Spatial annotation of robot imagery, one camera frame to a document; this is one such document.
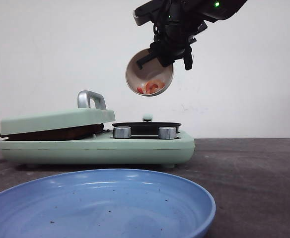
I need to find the pink cooked shrimp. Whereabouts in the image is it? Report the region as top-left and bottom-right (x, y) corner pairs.
(137, 79), (165, 95)

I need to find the black sandwich maker lid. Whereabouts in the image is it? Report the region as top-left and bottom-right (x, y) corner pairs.
(0, 90), (115, 138)

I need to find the cream ribbed bowl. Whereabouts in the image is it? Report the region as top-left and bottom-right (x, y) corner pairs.
(125, 54), (174, 97)

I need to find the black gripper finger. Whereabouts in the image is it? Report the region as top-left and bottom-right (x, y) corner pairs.
(136, 48), (160, 69)
(183, 46), (193, 70)

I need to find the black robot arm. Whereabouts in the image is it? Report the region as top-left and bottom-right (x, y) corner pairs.
(133, 0), (246, 70)

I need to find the black round frying pan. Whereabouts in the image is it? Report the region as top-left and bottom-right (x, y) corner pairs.
(112, 120), (182, 136)

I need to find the silver control knob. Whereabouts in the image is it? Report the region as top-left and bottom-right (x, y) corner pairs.
(158, 127), (177, 139)
(113, 126), (132, 139)

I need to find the left silver control knob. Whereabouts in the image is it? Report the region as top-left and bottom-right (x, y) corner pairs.
(113, 126), (132, 139)

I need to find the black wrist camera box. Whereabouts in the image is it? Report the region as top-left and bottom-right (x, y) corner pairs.
(133, 0), (163, 26)

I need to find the white bread slice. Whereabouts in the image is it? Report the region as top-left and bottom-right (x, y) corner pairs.
(3, 123), (104, 141)

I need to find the right silver control knob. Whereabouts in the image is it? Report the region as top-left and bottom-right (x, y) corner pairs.
(158, 127), (177, 139)

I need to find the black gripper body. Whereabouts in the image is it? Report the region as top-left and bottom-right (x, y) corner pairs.
(149, 11), (207, 67)

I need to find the blue plastic plate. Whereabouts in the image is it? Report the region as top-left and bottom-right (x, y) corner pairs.
(0, 169), (216, 238)

